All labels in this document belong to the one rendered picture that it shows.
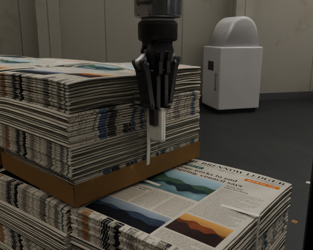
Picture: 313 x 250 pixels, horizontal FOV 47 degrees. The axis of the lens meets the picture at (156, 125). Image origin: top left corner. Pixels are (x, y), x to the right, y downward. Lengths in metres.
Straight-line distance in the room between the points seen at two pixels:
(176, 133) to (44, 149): 0.30
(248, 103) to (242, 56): 0.69
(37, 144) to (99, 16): 4.95
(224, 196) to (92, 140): 0.28
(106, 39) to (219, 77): 1.79
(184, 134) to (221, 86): 4.34
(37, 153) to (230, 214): 0.38
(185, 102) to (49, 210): 0.37
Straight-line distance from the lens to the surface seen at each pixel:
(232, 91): 5.26
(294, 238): 2.29
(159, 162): 0.80
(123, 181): 0.73
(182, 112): 0.83
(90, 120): 0.65
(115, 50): 5.64
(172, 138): 0.81
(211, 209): 0.68
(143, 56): 0.66
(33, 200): 0.78
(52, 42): 5.36
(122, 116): 0.70
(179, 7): 0.69
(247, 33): 5.33
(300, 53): 6.81
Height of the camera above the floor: 1.14
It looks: 14 degrees down
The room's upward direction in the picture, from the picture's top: straight up
